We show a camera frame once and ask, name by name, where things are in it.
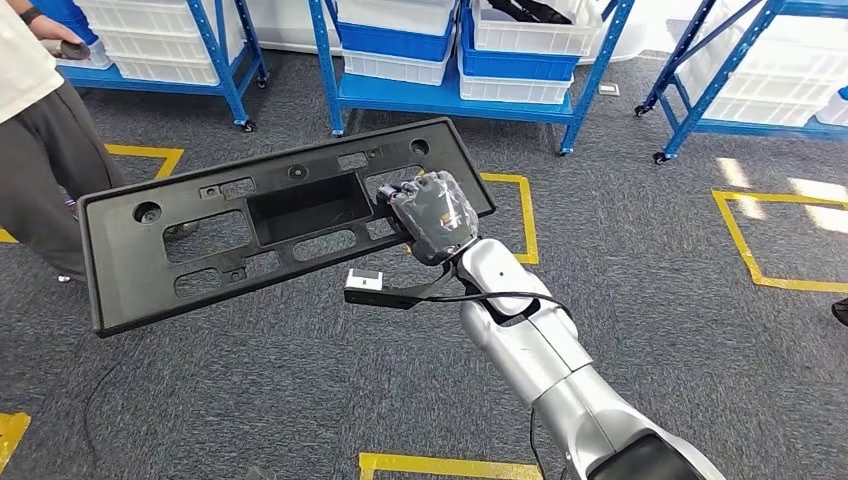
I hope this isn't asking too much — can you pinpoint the person's hand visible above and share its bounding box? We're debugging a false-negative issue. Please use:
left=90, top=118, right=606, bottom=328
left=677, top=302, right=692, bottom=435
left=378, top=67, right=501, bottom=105
left=29, top=14, right=86, bottom=51

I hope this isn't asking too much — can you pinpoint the black plastic license plate bracket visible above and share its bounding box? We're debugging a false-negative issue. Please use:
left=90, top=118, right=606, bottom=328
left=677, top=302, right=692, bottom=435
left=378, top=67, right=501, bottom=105
left=77, top=117, right=497, bottom=339

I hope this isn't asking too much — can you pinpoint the blue metal shelf rack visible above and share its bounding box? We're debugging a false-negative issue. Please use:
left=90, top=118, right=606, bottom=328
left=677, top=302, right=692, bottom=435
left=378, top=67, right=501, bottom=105
left=46, top=0, right=270, bottom=134
left=305, top=0, right=636, bottom=157
left=633, top=0, right=848, bottom=166

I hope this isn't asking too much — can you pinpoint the black plastic strip part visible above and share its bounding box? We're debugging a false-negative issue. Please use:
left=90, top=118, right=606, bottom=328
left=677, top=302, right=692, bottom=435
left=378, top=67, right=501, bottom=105
left=485, top=0, right=576, bottom=26

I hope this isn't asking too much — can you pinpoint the blue plastic container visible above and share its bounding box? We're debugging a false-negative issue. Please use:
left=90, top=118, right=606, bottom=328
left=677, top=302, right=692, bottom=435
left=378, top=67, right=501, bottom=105
left=29, top=0, right=99, bottom=46

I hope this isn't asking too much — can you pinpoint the person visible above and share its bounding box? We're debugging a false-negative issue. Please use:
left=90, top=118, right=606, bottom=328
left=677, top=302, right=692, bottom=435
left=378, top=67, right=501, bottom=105
left=0, top=0, right=127, bottom=283

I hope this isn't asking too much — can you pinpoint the yellow floor tape square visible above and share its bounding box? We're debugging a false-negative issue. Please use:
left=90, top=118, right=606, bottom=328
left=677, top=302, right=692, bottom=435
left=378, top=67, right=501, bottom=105
left=402, top=172, right=540, bottom=266
left=0, top=143, right=185, bottom=245
left=712, top=190, right=848, bottom=295
left=0, top=411, right=32, bottom=475

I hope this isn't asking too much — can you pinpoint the white car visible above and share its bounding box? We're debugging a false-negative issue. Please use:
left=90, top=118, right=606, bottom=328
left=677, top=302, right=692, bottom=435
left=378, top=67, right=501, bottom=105
left=241, top=0, right=674, bottom=66

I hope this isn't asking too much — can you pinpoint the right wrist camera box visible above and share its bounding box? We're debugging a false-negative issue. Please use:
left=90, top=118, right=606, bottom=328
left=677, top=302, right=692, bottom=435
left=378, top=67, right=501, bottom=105
left=343, top=268, right=458, bottom=311

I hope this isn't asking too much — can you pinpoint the black hanging arm cable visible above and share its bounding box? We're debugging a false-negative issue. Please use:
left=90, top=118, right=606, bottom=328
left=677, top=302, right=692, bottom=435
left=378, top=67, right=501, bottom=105
left=528, top=405, right=548, bottom=480

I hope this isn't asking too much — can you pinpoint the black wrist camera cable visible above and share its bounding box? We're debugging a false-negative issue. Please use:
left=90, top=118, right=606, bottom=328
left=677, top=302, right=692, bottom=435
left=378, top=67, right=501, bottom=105
left=417, top=291, right=575, bottom=321

